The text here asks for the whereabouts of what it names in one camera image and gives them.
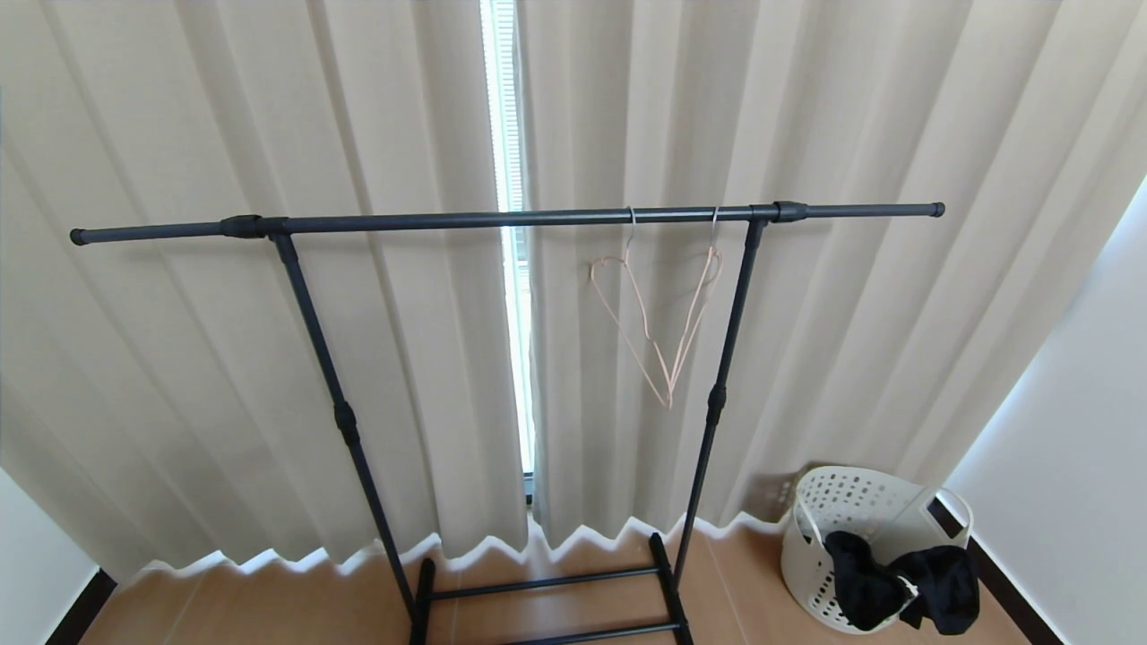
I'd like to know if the pink clothes hanger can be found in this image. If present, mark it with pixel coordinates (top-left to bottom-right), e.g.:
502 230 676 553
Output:
589 208 673 410
668 208 723 397

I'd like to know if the black clothes rack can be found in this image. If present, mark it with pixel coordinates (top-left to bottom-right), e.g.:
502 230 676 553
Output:
70 201 946 645

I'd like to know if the window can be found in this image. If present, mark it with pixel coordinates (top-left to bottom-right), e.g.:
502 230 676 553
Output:
479 0 537 507

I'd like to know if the heap of clothes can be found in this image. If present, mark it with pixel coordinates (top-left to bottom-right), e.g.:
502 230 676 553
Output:
823 530 981 636

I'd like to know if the white laundry basket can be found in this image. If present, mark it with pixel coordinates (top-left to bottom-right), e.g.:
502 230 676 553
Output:
780 464 975 635

